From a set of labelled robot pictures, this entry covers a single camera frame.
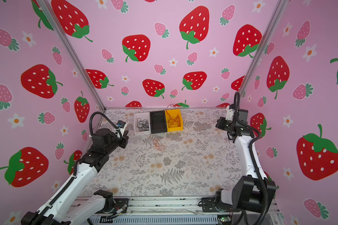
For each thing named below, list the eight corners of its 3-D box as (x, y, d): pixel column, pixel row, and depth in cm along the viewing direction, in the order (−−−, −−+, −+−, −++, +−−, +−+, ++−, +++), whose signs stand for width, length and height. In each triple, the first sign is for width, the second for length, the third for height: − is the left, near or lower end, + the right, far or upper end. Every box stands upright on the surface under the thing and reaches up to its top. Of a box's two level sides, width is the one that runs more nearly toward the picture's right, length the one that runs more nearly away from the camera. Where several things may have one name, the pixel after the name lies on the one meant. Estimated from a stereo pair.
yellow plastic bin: (167, 133, 107) (167, 127, 101) (165, 116, 118) (164, 110, 113) (183, 131, 108) (183, 125, 103) (179, 114, 119) (179, 108, 114)
